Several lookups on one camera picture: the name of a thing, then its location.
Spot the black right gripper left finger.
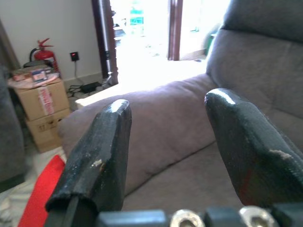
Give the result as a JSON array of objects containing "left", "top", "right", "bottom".
[{"left": 44, "top": 98, "right": 133, "bottom": 227}]

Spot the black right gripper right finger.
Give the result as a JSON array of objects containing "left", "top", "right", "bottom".
[{"left": 204, "top": 88, "right": 303, "bottom": 209}]

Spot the red pillow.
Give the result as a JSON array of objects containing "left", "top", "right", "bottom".
[{"left": 18, "top": 155, "right": 67, "bottom": 227}]

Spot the dark grey fabric sofa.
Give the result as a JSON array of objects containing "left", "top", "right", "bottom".
[{"left": 58, "top": 0, "right": 303, "bottom": 211}]

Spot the plain cardboard box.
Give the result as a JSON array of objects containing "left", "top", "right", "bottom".
[{"left": 26, "top": 108, "right": 71, "bottom": 153}]

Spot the black power adapter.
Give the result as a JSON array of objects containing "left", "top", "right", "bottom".
[{"left": 80, "top": 82, "right": 100, "bottom": 93}]

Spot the taped cardboard box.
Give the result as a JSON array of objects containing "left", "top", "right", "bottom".
[{"left": 14, "top": 79, "right": 71, "bottom": 121}]

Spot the grey fabric seat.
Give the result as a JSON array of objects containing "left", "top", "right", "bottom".
[{"left": 0, "top": 66, "right": 27, "bottom": 190}]

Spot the small blue white box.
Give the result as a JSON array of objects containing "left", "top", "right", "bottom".
[{"left": 30, "top": 69, "right": 48, "bottom": 83}]

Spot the pink paper stack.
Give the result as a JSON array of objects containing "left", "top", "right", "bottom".
[{"left": 7, "top": 66, "right": 61, "bottom": 89}]

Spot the green bin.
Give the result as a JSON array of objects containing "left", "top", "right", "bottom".
[{"left": 205, "top": 33, "right": 216, "bottom": 56}]

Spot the black adapter cable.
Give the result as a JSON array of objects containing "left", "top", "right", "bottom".
[{"left": 67, "top": 84, "right": 83, "bottom": 97}]

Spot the red fire extinguisher black hose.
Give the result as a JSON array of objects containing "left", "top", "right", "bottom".
[{"left": 29, "top": 37, "right": 60, "bottom": 71}]

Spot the dark wooden door frame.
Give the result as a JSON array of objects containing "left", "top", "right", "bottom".
[
  {"left": 91, "top": 0, "right": 119, "bottom": 86},
  {"left": 167, "top": 0, "right": 183, "bottom": 61}
]

